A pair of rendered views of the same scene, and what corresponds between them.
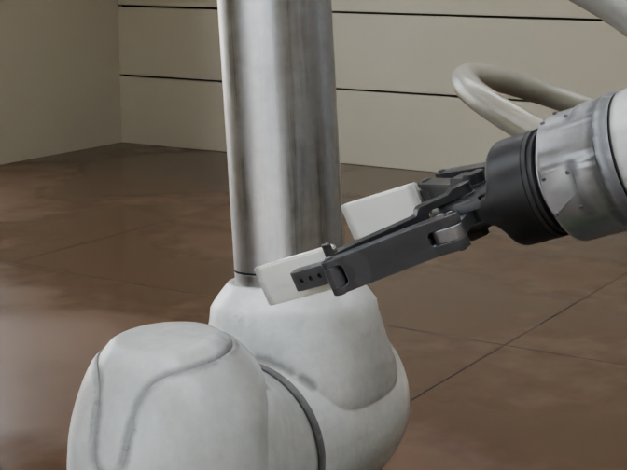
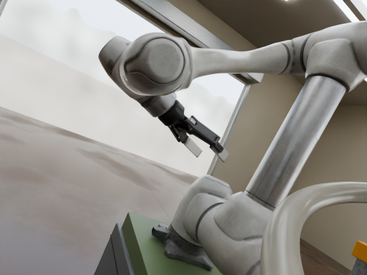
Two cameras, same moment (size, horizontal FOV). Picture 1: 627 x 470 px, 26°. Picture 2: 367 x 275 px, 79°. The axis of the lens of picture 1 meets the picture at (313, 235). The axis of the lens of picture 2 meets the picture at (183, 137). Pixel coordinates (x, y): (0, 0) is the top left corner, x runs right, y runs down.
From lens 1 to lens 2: 1.46 m
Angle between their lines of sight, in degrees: 122
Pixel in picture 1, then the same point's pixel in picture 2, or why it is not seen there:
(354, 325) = (231, 202)
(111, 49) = not seen: outside the picture
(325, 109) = (273, 147)
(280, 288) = (195, 152)
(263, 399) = (199, 188)
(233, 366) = (203, 179)
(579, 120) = not seen: hidden behind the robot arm
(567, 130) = not seen: hidden behind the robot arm
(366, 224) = (221, 155)
